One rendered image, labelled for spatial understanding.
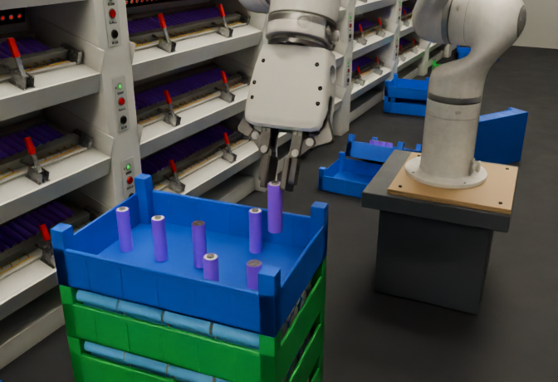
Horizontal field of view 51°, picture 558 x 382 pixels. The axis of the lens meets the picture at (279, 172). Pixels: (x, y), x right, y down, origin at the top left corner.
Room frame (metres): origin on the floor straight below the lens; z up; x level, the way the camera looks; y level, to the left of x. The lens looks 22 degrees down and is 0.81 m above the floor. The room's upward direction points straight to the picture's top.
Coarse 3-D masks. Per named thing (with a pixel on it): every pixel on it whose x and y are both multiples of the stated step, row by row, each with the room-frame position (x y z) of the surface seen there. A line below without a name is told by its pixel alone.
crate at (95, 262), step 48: (144, 192) 0.80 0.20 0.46; (96, 240) 0.71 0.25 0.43; (144, 240) 0.75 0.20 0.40; (192, 240) 0.75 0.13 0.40; (240, 240) 0.75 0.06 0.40; (288, 240) 0.73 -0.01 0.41; (96, 288) 0.62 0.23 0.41; (144, 288) 0.59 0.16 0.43; (192, 288) 0.57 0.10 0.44; (240, 288) 0.55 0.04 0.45; (288, 288) 0.57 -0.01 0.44
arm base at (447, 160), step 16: (432, 112) 1.26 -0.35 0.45; (448, 112) 1.23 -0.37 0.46; (464, 112) 1.23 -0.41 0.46; (432, 128) 1.26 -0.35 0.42; (448, 128) 1.23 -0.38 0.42; (464, 128) 1.23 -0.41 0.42; (432, 144) 1.25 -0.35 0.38; (448, 144) 1.23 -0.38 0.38; (464, 144) 1.23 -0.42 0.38; (416, 160) 1.34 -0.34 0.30; (432, 160) 1.25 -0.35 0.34; (448, 160) 1.23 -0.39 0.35; (464, 160) 1.23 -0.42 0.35; (416, 176) 1.24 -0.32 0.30; (432, 176) 1.24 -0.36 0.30; (448, 176) 1.23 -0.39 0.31; (464, 176) 1.24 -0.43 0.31; (480, 176) 1.24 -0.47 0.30
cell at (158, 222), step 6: (156, 216) 0.70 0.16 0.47; (162, 216) 0.70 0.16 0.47; (156, 222) 0.69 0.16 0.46; (162, 222) 0.69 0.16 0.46; (156, 228) 0.69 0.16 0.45; (162, 228) 0.69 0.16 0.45; (156, 234) 0.69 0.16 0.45; (162, 234) 0.69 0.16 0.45; (156, 240) 0.69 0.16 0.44; (162, 240) 0.69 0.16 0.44; (156, 246) 0.69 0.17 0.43; (162, 246) 0.69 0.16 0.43; (156, 252) 0.69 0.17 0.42; (162, 252) 0.69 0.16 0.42; (156, 258) 0.69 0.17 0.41; (162, 258) 0.69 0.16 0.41
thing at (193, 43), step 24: (144, 0) 1.62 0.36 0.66; (168, 0) 1.71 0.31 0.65; (192, 0) 1.81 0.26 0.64; (216, 0) 1.92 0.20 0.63; (144, 24) 1.54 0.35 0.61; (168, 24) 1.59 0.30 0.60; (192, 24) 1.63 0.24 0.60; (216, 24) 1.70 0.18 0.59; (240, 24) 1.81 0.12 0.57; (264, 24) 1.83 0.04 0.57; (144, 48) 1.42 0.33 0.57; (168, 48) 1.44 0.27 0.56; (192, 48) 1.51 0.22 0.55; (216, 48) 1.62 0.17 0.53; (240, 48) 1.74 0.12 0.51; (144, 72) 1.35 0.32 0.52
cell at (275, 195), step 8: (272, 184) 0.63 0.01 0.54; (272, 192) 0.63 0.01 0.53; (280, 192) 0.63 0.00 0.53; (272, 200) 0.63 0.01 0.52; (280, 200) 0.63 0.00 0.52; (272, 208) 0.63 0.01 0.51; (280, 208) 0.63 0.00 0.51; (272, 216) 0.63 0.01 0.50; (280, 216) 0.63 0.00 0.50; (272, 224) 0.63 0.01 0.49; (280, 224) 0.63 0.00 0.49; (272, 232) 0.63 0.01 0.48; (280, 232) 0.63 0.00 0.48
